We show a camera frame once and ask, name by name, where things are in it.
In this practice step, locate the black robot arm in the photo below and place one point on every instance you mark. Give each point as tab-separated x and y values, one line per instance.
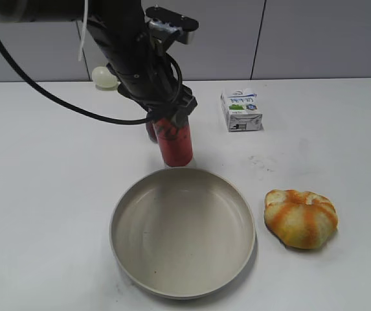
115	16

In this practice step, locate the white milk carton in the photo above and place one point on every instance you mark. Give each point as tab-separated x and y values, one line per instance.
241	110

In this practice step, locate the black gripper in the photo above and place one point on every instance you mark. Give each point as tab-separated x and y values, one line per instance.
150	76

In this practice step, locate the beige round plate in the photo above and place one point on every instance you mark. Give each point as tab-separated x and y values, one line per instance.
182	233

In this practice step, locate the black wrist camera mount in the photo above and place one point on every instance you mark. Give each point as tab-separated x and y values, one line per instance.
168	26

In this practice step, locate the pale yellow-green round ball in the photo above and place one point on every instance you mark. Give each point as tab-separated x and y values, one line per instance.
103	78

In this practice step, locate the orange striped bread bun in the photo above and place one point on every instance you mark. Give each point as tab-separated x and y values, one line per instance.
302	220

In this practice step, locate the red cola can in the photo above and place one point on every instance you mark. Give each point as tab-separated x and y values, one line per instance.
174	142

